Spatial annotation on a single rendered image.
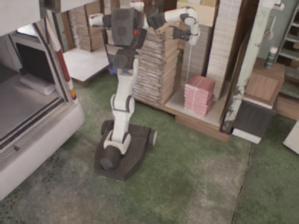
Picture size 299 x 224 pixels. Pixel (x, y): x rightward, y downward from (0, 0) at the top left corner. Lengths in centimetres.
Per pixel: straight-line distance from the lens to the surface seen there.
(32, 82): 223
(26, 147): 181
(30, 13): 36
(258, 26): 182
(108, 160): 172
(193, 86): 229
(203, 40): 243
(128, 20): 166
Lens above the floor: 174
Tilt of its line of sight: 42 degrees down
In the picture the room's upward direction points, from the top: straight up
